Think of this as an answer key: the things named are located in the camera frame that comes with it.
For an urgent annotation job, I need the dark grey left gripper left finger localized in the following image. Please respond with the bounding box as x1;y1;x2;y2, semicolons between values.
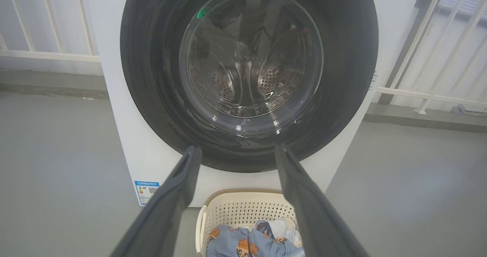
110;145;202;257

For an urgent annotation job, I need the cream perforated laundry basket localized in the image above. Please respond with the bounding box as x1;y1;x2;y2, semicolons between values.
195;189;305;257

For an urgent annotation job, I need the white washing machine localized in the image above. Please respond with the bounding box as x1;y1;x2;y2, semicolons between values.
84;0;423;208

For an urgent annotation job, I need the white metal railing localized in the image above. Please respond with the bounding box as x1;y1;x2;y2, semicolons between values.
377;0;487;115
0;0;101;63

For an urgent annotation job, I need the stainless steel drum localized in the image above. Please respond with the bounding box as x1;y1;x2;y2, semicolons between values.
186;33;309;115

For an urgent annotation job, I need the pale blue white garment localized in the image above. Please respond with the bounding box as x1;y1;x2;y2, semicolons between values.
266;218;303;246

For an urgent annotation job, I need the blue energy label sticker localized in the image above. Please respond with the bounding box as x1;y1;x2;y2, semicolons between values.
134;181;160;206

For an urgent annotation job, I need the blue bear print garment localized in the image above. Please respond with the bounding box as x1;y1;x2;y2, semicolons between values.
206;221;305;257

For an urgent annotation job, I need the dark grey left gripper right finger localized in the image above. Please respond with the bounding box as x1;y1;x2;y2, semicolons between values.
274;143;370;257

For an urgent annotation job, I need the black glass washing machine door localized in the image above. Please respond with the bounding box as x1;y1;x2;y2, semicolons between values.
120;0;379;173

